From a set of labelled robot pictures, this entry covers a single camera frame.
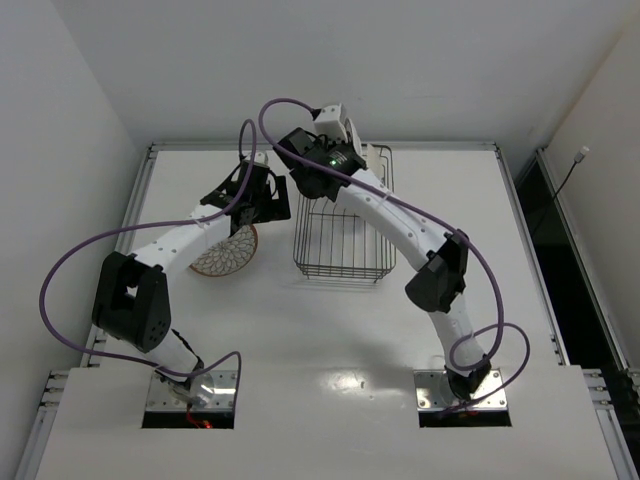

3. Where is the floral plate with brown rim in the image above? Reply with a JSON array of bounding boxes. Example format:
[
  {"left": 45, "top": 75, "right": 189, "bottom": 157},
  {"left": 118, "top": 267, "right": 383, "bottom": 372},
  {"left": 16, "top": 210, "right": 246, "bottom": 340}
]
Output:
[{"left": 189, "top": 225, "right": 259, "bottom": 278}]

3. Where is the sunburst pattern plate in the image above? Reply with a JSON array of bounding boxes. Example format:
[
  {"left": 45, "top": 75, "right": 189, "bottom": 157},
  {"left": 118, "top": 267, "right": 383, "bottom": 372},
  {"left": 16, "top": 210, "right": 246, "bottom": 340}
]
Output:
[{"left": 345, "top": 117, "right": 382, "bottom": 176}]

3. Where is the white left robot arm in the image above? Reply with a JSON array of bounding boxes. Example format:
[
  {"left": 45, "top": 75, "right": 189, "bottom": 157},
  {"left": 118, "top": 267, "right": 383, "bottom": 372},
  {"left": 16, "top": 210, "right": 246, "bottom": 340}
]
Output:
[{"left": 92, "top": 152, "right": 291, "bottom": 394}]

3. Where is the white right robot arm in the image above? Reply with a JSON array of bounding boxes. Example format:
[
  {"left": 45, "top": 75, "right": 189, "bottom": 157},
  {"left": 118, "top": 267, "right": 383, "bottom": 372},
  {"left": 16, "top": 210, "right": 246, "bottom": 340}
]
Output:
[{"left": 276, "top": 128, "right": 491, "bottom": 400}]

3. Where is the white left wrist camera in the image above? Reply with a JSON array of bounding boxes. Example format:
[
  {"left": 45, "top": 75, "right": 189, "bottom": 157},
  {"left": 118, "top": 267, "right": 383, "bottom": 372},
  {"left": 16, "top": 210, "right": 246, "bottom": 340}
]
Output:
[{"left": 254, "top": 151, "right": 269, "bottom": 168}]

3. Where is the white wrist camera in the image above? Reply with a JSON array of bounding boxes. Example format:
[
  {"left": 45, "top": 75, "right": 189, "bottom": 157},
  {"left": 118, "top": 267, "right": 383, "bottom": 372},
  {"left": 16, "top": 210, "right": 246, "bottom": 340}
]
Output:
[
  {"left": 313, "top": 103, "right": 347, "bottom": 142},
  {"left": 254, "top": 151, "right": 269, "bottom": 168}
]

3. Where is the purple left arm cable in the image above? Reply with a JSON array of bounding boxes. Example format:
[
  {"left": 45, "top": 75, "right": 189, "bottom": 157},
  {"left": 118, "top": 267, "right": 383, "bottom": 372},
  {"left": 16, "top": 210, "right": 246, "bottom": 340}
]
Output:
[{"left": 38, "top": 118, "right": 259, "bottom": 407}]

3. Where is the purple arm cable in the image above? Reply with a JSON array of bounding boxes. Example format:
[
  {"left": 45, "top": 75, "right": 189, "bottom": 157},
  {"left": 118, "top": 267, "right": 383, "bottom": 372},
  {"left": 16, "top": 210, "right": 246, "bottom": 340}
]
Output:
[
  {"left": 38, "top": 118, "right": 259, "bottom": 407},
  {"left": 257, "top": 97, "right": 531, "bottom": 416}
]

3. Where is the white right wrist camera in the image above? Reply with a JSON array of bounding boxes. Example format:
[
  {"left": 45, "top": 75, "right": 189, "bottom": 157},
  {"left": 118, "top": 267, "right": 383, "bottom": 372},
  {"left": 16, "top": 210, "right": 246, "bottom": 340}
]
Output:
[{"left": 313, "top": 103, "right": 347, "bottom": 142}]

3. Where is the grey wire dish rack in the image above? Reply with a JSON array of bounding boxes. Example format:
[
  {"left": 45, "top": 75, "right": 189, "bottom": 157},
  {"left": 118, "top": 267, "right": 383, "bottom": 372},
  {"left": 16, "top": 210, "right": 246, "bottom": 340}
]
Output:
[{"left": 291, "top": 144, "right": 397, "bottom": 284}]

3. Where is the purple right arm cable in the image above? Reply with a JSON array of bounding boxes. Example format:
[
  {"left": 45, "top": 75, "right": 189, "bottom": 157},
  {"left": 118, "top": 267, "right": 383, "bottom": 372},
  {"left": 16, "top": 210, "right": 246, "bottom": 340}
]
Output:
[{"left": 257, "top": 97, "right": 531, "bottom": 416}]

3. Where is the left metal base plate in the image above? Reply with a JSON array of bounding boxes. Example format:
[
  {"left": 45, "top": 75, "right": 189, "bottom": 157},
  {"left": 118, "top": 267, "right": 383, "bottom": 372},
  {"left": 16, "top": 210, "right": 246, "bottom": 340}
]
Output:
[{"left": 146, "top": 370, "right": 238, "bottom": 413}]

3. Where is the metal base plate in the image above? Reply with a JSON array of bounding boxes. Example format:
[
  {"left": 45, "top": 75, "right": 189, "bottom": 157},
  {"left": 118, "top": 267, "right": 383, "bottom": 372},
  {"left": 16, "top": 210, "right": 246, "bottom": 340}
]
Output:
[
  {"left": 414, "top": 369, "right": 508, "bottom": 413},
  {"left": 146, "top": 370, "right": 238, "bottom": 413}
]

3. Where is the black wall cable with plug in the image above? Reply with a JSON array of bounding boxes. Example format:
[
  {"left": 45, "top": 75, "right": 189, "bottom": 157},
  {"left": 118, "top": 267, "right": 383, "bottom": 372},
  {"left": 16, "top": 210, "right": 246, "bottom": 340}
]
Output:
[{"left": 529, "top": 145, "right": 591, "bottom": 236}]

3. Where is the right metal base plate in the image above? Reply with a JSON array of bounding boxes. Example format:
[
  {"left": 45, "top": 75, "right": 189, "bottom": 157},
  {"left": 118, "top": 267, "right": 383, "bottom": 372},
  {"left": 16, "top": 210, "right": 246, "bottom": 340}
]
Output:
[{"left": 414, "top": 369, "right": 508, "bottom": 413}]

